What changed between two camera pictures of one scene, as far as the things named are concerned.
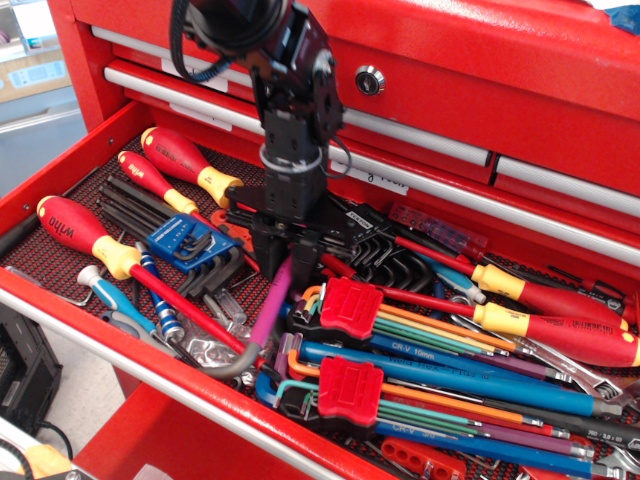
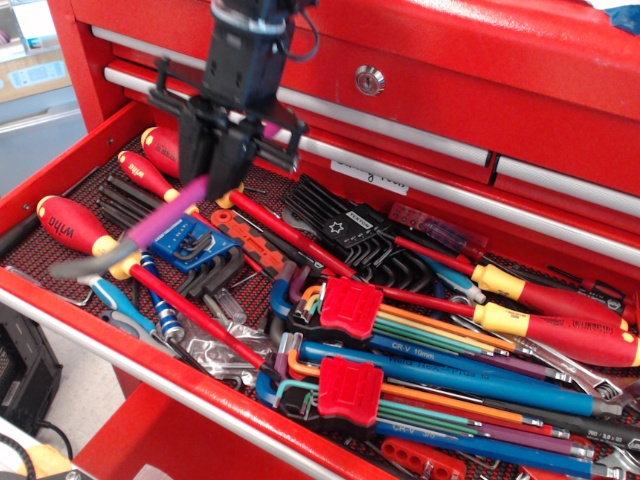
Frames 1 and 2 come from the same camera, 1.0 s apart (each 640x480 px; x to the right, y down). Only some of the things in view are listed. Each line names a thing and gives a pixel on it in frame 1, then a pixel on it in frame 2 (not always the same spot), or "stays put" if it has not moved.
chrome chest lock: x=369 y=80 stays put
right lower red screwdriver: x=545 y=331 stays put
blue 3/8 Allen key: x=524 y=456 stays put
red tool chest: x=472 y=310 stays put
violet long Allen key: x=263 y=327 to x=140 y=236
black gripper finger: x=306 y=260 to x=232 y=154
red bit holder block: x=413 y=454 stays put
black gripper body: x=298 y=199 to x=245 y=69
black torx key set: x=363 y=241 stays put
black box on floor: x=30 y=373 stays put
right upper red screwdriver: x=508 y=282 stays put
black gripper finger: x=271 y=253 to x=196 y=126
